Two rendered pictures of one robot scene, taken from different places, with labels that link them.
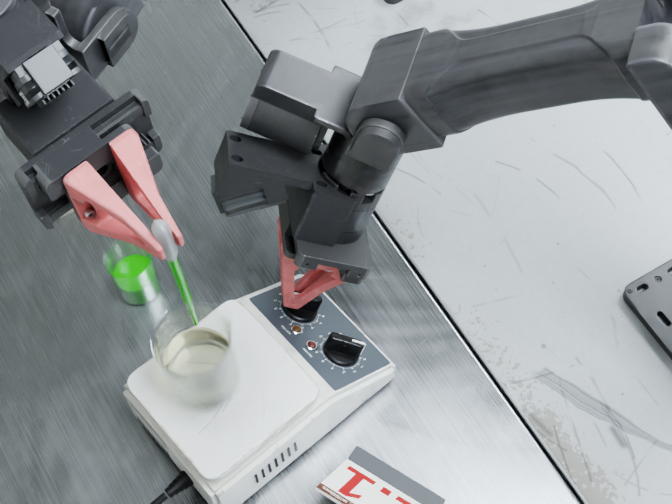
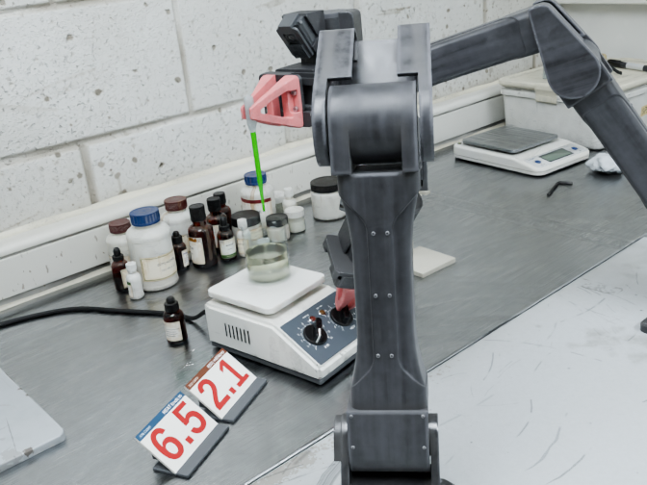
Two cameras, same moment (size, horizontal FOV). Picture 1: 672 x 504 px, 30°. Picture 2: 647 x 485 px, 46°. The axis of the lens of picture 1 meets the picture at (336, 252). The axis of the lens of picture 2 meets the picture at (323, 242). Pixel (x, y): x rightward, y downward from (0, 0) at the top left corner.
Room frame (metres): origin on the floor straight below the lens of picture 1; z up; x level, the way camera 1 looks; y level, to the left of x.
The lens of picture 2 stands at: (0.27, -0.82, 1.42)
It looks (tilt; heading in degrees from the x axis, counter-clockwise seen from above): 22 degrees down; 76
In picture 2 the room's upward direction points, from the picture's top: 5 degrees counter-clockwise
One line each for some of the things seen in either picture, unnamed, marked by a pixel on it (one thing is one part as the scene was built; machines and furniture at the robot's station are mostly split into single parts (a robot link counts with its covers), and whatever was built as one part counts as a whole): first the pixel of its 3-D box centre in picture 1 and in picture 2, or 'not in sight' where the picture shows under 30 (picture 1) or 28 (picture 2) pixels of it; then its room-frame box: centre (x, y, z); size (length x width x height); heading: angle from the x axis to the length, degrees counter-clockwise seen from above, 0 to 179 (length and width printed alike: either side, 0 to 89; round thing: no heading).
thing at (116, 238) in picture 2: not in sight; (124, 249); (0.23, 0.43, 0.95); 0.06 x 0.06 x 0.10
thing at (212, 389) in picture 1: (201, 357); (268, 252); (0.42, 0.11, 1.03); 0.07 x 0.06 x 0.08; 127
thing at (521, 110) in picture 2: not in sight; (589, 99); (1.40, 0.82, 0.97); 0.37 x 0.31 x 0.14; 22
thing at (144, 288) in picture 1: (133, 272); not in sight; (0.56, 0.19, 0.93); 0.04 x 0.04 x 0.06
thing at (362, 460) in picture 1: (381, 494); (226, 383); (0.33, -0.02, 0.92); 0.09 x 0.06 x 0.04; 52
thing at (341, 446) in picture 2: not in sight; (386, 455); (0.43, -0.32, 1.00); 0.09 x 0.06 x 0.06; 157
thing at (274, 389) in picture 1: (222, 387); (267, 285); (0.41, 0.10, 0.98); 0.12 x 0.12 x 0.01; 36
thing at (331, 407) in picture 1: (252, 388); (284, 318); (0.43, 0.08, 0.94); 0.22 x 0.13 x 0.08; 126
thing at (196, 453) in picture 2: not in sight; (183, 432); (0.27, -0.10, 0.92); 0.09 x 0.06 x 0.04; 52
